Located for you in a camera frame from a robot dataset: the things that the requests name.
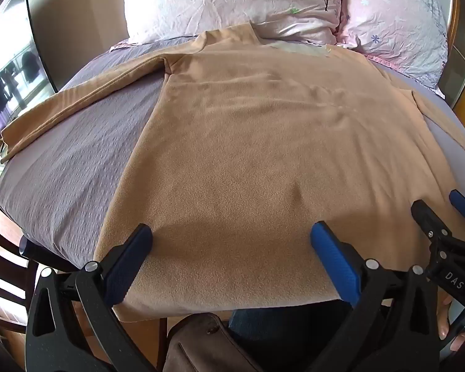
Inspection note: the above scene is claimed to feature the purple textured bed sheet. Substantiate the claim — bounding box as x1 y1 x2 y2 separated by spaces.
0 34 465 274

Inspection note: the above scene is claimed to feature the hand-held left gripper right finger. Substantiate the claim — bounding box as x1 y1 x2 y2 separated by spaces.
311 221 445 372

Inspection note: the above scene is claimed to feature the person's leg in blue jeans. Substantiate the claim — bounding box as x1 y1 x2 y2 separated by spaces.
228 298 351 347

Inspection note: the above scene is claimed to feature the white floral pillow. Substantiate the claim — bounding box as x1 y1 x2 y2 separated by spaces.
123 0 346 46

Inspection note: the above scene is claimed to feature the person's right hand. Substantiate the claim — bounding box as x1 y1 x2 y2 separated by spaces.
435 294 465 354

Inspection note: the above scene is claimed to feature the tan fleece shirt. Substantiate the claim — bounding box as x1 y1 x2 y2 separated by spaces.
1 22 465 323

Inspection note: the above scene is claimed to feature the wooden bed headboard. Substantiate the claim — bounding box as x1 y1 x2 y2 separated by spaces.
444 0 465 138

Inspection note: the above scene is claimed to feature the pink floral pillow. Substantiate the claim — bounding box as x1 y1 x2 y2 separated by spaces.
334 0 449 99

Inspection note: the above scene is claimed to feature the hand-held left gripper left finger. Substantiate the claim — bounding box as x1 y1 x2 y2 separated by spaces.
25 223 167 372

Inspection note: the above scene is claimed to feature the brown bag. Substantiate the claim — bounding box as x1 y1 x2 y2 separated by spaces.
161 313 281 372

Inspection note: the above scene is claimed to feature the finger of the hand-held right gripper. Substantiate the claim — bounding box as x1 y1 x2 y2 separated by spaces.
449 189 465 237
411 200 455 243

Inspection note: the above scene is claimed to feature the dark wooden chair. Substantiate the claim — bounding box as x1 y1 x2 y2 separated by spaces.
0 186 41 336

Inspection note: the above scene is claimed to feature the black framed screen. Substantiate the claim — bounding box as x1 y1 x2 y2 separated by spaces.
0 0 60 134

